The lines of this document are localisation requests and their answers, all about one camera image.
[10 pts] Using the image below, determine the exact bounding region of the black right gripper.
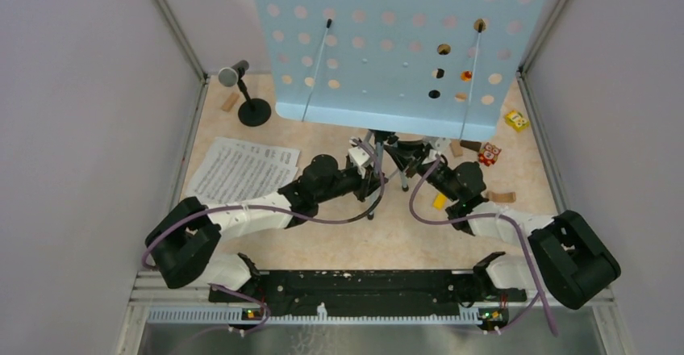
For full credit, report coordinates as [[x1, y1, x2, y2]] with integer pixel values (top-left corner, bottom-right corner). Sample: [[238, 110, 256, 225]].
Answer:
[[384, 139, 461, 203]]

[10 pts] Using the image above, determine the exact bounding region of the black stand for gold microphone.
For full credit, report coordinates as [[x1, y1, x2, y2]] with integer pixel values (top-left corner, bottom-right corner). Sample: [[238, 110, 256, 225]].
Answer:
[[428, 44, 451, 99]]

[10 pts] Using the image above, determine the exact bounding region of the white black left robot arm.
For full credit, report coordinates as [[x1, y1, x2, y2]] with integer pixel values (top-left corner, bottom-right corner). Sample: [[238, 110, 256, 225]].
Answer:
[[143, 148, 386, 301]]

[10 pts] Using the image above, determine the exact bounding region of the colourful toy block figure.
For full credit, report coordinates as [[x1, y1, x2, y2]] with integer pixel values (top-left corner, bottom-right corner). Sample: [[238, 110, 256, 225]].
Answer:
[[461, 71, 473, 82]]

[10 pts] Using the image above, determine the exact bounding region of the silver black microphone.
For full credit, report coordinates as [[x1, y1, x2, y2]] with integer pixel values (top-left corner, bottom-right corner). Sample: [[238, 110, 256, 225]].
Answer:
[[217, 60, 249, 87]]

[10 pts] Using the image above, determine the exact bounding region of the wooden block back left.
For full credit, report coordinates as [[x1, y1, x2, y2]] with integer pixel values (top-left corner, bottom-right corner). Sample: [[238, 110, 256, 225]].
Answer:
[[221, 93, 240, 112]]

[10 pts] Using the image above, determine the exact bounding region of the dark brown wooden block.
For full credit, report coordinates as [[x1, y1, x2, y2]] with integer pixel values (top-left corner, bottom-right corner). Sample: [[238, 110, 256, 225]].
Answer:
[[459, 140, 482, 152]]

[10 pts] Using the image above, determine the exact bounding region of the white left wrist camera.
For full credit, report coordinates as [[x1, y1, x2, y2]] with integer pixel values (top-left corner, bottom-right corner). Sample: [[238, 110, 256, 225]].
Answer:
[[348, 137, 377, 177]]

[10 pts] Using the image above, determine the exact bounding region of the yellow toy brick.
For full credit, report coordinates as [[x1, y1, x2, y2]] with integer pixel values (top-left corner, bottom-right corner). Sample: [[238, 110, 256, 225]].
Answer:
[[432, 194, 448, 210]]

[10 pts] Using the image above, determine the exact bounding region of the black stand for silver microphone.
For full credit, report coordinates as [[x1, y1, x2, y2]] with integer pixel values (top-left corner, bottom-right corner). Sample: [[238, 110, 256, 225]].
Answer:
[[237, 79, 272, 127]]

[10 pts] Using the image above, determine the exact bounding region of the wooden block by cards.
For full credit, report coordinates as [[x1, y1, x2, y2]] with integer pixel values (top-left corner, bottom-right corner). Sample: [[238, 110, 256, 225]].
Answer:
[[449, 140, 463, 157]]

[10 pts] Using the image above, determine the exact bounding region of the light blue music stand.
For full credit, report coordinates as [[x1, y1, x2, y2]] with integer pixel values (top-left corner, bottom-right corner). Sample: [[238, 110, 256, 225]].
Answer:
[[254, 0, 545, 141]]

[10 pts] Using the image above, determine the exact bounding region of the sheet music page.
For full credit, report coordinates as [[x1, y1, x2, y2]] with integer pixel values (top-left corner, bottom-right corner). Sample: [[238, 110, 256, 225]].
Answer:
[[185, 143, 298, 204], [214, 137, 301, 167]]

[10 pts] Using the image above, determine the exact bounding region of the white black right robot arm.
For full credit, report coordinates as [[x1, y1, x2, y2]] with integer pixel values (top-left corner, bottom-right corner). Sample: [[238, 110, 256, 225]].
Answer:
[[384, 140, 622, 310]]

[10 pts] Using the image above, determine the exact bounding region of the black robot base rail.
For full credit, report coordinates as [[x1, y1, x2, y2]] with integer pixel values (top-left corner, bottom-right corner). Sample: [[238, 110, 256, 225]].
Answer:
[[240, 269, 527, 317]]

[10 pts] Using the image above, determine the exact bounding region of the owl figure toy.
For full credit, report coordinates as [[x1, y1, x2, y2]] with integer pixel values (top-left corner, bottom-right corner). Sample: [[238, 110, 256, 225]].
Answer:
[[478, 142, 502, 166]]

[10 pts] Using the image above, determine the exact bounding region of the wooden arch block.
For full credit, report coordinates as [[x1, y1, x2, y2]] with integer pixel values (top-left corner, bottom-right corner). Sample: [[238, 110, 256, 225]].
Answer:
[[486, 191, 517, 203]]

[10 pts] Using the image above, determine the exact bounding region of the gold microphone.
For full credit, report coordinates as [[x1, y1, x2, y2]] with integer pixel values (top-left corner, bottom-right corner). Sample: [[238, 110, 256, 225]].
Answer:
[[473, 19, 487, 33]]

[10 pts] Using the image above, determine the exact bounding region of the yellow small toy box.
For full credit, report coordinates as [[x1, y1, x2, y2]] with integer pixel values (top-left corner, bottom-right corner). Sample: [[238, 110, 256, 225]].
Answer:
[[504, 110, 530, 132]]

